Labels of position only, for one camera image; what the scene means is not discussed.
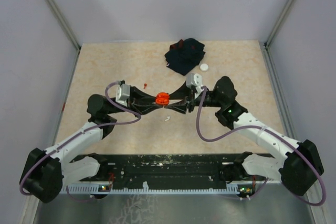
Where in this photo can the aluminium corner post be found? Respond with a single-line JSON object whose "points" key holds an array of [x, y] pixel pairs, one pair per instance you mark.
{"points": [[63, 22], [279, 23]]}

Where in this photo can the aluminium corner post left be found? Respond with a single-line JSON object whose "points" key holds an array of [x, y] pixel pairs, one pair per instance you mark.
{"points": [[63, 22]]}

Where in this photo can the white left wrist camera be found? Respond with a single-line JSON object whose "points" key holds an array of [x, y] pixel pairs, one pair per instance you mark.
{"points": [[122, 94]]}

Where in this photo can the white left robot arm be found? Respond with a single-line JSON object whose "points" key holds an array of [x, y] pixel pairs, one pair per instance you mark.
{"points": [[47, 172]]}

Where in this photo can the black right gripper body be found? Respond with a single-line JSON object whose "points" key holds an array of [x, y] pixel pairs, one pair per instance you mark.
{"points": [[192, 102]]}

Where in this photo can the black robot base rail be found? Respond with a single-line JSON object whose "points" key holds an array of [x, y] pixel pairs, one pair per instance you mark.
{"points": [[171, 171]]}

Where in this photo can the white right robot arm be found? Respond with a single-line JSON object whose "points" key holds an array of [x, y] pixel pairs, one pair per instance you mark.
{"points": [[297, 165]]}

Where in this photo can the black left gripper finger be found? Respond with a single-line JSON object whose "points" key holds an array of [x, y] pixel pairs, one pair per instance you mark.
{"points": [[143, 108], [138, 94]]}

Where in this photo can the dark navy folded cloth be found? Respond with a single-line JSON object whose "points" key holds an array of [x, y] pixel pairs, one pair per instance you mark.
{"points": [[184, 55]]}

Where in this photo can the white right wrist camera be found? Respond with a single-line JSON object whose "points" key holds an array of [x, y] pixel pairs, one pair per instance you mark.
{"points": [[194, 80]]}

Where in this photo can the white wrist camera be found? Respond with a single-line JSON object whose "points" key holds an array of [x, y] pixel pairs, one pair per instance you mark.
{"points": [[194, 80], [122, 94]]}

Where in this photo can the white earbud charging case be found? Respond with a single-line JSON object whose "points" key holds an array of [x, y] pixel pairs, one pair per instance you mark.
{"points": [[204, 67]]}

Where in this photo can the orange earbud charging case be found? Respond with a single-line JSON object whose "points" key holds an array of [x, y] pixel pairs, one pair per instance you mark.
{"points": [[162, 98]]}

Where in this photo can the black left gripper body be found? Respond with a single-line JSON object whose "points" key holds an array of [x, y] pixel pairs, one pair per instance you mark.
{"points": [[130, 100]]}

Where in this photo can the aluminium corner post right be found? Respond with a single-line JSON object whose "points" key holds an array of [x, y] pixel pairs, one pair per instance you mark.
{"points": [[279, 23]]}

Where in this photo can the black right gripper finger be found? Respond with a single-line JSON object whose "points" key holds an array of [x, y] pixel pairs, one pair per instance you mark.
{"points": [[180, 107], [182, 92]]}

